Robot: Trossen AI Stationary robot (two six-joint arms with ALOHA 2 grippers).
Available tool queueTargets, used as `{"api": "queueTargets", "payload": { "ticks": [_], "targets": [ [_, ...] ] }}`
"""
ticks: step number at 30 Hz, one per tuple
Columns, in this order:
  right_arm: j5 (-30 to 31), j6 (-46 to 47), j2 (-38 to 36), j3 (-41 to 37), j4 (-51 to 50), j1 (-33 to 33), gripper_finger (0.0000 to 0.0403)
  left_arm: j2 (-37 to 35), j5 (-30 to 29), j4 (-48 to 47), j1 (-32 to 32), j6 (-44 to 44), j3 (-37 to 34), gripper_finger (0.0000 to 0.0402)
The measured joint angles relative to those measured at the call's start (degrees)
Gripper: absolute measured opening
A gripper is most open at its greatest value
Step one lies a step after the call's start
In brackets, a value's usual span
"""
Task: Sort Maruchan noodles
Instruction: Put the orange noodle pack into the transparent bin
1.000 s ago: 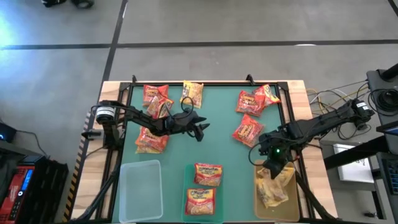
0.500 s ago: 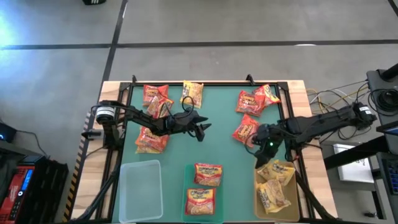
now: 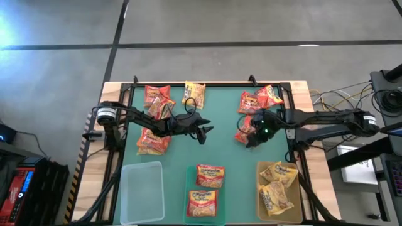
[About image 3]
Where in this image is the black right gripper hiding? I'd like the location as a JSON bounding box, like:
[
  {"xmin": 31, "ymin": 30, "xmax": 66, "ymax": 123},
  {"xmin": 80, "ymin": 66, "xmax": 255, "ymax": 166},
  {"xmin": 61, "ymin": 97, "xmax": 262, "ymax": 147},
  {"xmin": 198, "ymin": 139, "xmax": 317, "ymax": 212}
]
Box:
[{"xmin": 246, "ymin": 109, "xmax": 280, "ymax": 148}]

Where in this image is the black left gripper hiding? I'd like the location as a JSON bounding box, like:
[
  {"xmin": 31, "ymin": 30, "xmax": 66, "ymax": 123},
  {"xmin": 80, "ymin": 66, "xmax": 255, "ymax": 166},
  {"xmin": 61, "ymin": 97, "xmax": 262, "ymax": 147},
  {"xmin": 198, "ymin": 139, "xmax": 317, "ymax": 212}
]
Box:
[{"xmin": 169, "ymin": 111, "xmax": 215, "ymax": 136}]

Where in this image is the red Maruchan pack yellow band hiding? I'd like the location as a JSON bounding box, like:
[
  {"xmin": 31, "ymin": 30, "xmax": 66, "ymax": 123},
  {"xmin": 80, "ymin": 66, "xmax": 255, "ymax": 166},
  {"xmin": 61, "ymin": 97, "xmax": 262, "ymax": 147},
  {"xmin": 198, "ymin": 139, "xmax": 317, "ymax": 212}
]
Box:
[
  {"xmin": 187, "ymin": 189, "xmax": 219, "ymax": 218},
  {"xmin": 234, "ymin": 114, "xmax": 257, "ymax": 145},
  {"xmin": 195, "ymin": 164, "xmax": 225, "ymax": 189}
]

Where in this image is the yellow Maruchan noodle pack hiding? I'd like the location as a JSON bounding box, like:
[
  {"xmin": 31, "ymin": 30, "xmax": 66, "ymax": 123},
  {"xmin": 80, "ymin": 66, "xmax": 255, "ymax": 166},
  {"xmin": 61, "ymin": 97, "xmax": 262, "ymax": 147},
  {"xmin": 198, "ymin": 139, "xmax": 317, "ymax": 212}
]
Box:
[
  {"xmin": 258, "ymin": 181, "xmax": 295, "ymax": 217},
  {"xmin": 259, "ymin": 161, "xmax": 299, "ymax": 188},
  {"xmin": 182, "ymin": 80, "xmax": 207, "ymax": 110}
]

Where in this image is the green translucent plastic tray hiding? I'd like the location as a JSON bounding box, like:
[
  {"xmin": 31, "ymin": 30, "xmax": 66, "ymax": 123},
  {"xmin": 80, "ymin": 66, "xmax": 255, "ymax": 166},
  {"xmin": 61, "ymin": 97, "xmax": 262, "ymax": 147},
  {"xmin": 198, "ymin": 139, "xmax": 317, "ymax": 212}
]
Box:
[{"xmin": 183, "ymin": 165, "xmax": 227, "ymax": 225}]

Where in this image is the brown tray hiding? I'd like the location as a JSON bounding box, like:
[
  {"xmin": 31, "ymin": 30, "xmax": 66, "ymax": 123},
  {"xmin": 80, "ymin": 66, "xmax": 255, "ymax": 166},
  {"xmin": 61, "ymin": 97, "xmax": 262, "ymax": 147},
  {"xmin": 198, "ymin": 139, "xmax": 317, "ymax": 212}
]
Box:
[{"xmin": 256, "ymin": 160, "xmax": 304, "ymax": 224}]

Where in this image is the clear plastic tray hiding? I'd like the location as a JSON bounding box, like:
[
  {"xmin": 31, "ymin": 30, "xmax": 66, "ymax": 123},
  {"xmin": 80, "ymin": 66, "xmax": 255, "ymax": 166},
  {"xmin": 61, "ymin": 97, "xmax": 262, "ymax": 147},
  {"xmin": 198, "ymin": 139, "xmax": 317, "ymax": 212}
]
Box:
[{"xmin": 119, "ymin": 161, "xmax": 166, "ymax": 225}]

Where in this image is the white box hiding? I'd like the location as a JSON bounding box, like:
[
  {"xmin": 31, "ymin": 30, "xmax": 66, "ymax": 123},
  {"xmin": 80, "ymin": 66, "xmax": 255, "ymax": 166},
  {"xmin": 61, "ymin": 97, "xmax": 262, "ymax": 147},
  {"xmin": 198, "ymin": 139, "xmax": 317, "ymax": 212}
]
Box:
[{"xmin": 336, "ymin": 144, "xmax": 379, "ymax": 185}]

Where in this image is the black equipment cart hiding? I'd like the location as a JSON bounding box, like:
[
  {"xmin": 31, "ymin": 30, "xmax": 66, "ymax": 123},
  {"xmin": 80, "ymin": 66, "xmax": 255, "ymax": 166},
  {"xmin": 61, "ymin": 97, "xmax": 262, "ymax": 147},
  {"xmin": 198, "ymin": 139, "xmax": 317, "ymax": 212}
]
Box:
[{"xmin": 326, "ymin": 64, "xmax": 402, "ymax": 226}]

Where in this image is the yellow-black hazard tape strip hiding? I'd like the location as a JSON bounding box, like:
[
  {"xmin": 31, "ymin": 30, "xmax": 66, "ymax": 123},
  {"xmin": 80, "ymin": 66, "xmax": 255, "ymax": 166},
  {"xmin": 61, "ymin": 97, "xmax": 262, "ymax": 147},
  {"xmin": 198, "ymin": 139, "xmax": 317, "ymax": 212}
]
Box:
[{"xmin": 63, "ymin": 112, "xmax": 95, "ymax": 224}]

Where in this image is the keyboard with coloured keys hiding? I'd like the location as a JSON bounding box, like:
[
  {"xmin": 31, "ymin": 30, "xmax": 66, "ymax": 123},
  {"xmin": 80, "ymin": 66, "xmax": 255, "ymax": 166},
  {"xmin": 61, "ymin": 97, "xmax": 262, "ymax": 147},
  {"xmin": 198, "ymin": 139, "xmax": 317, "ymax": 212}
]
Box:
[{"xmin": 385, "ymin": 159, "xmax": 402, "ymax": 197}]

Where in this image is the red and black device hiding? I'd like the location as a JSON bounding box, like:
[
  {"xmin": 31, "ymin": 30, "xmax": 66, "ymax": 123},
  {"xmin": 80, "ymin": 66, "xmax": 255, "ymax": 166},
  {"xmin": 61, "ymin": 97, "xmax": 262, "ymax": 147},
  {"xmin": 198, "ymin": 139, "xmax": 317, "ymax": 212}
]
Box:
[{"xmin": 0, "ymin": 156, "xmax": 70, "ymax": 226}]

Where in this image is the small black box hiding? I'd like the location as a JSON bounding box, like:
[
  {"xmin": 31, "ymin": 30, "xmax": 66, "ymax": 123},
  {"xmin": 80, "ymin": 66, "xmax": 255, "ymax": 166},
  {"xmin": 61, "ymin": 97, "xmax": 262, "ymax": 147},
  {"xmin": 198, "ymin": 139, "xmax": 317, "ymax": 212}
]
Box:
[{"xmin": 0, "ymin": 123, "xmax": 18, "ymax": 145}]

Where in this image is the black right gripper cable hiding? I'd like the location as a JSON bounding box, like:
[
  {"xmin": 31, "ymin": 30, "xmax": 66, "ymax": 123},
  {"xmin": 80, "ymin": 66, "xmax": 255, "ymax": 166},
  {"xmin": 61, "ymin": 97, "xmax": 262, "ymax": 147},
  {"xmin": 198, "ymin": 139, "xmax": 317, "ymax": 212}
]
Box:
[{"xmin": 236, "ymin": 114, "xmax": 252, "ymax": 134}]

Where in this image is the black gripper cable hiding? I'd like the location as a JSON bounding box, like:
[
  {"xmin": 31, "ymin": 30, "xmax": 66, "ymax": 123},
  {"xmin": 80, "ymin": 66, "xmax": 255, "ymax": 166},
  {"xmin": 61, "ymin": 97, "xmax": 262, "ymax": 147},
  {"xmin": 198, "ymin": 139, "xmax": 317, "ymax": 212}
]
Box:
[
  {"xmin": 166, "ymin": 97, "xmax": 198, "ymax": 123},
  {"xmin": 236, "ymin": 114, "xmax": 252, "ymax": 134}
]

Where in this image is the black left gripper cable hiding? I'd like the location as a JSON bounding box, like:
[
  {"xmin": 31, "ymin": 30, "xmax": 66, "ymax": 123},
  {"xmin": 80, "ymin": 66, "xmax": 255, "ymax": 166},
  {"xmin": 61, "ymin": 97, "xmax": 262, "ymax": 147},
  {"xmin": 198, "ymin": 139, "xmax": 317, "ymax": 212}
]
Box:
[{"xmin": 166, "ymin": 97, "xmax": 198, "ymax": 123}]

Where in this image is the yellow cable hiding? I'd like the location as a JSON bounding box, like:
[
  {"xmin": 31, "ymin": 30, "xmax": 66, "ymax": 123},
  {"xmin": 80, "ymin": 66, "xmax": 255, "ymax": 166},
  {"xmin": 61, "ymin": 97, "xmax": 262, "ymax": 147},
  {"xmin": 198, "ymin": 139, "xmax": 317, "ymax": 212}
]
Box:
[{"xmin": 310, "ymin": 86, "xmax": 373, "ymax": 110}]

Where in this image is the coiled black cable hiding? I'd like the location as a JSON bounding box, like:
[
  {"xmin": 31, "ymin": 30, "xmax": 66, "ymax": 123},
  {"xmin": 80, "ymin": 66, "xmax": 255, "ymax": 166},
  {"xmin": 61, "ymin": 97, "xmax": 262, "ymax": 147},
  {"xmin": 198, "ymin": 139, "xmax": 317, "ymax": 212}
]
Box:
[{"xmin": 372, "ymin": 89, "xmax": 402, "ymax": 119}]

